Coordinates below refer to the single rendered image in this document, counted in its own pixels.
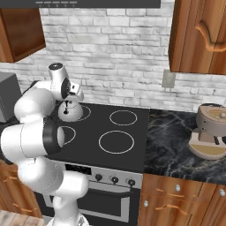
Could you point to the grey wall outlet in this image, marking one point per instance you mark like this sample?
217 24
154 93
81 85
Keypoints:
169 79

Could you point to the brown wooden wall cupboard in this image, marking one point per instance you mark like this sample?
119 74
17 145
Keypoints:
20 32

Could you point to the white round knob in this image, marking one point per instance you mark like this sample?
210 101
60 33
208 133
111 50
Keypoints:
177 187
145 203
222 192

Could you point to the black stove knob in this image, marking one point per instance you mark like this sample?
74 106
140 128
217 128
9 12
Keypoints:
99 177
131 182
114 179

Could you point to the beige coffee machine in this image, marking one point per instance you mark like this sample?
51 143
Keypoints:
210 129

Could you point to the brown wooden base cupboard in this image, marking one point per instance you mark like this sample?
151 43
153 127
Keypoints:
14 191

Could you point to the brown wooden drawer front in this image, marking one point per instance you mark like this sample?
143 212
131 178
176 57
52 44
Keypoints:
173 197

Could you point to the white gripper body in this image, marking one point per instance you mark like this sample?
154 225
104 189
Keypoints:
78 95

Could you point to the brown wooden base cupboard door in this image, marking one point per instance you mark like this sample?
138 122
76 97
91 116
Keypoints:
216 210

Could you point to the grey microwave oven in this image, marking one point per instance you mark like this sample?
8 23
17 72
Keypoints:
9 97

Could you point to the oven door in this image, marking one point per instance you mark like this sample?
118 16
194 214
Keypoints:
109 206

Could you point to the black stove with hob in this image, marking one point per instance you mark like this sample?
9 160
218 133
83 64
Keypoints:
117 147

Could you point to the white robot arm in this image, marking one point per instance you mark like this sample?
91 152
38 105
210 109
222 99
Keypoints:
32 141

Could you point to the grey range hood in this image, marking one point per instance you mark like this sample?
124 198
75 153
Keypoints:
88 3

